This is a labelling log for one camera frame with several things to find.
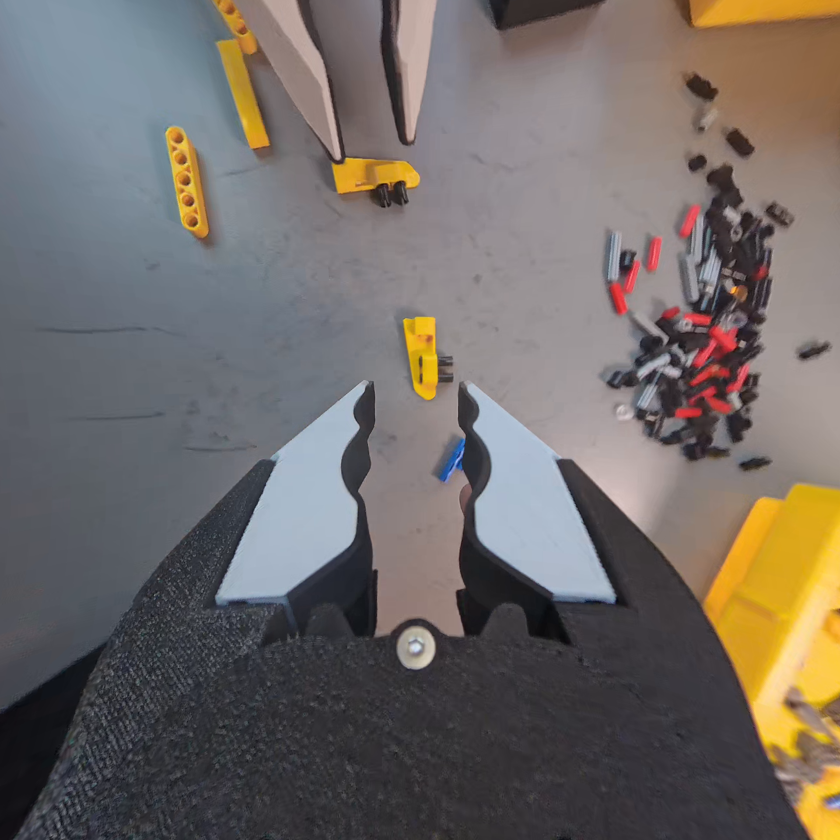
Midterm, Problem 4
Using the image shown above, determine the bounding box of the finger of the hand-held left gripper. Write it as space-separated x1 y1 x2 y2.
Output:
233 0 345 164
382 0 439 145

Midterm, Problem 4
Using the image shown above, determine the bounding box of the pile of small lego connectors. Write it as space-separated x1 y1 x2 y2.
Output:
602 71 834 473

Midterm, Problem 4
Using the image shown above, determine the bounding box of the yellow lego beam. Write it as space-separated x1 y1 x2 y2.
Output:
211 0 259 55
215 38 271 151
164 125 211 240

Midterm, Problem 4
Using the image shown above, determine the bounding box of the black and yellow lego assembly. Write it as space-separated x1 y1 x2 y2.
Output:
489 0 608 30

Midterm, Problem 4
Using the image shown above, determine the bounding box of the yellow plastic bin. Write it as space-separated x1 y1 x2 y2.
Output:
682 0 840 28
701 483 840 840

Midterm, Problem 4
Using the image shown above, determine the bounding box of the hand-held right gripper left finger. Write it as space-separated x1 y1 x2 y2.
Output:
215 381 376 605

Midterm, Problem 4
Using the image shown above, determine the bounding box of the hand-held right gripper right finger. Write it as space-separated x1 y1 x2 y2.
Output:
457 381 618 603

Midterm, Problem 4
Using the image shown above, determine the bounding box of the heap of grey blue lego parts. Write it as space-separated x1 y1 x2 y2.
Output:
768 682 840 815

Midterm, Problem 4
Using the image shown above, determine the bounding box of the yellow curved lego panel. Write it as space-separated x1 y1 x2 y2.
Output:
402 317 438 401
331 157 421 196

